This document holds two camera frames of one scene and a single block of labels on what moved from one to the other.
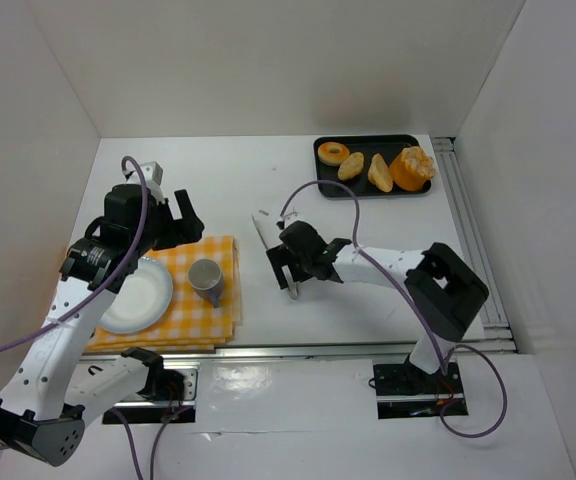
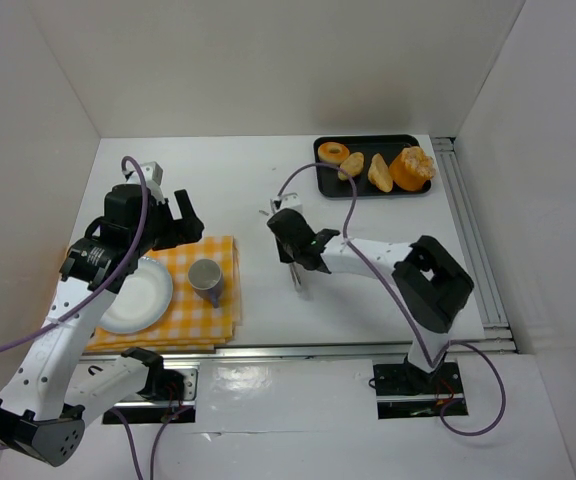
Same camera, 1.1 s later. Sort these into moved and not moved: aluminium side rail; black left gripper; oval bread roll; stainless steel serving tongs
Moved: stainless steel serving tongs
Not moved: black left gripper; oval bread roll; aluminium side rail
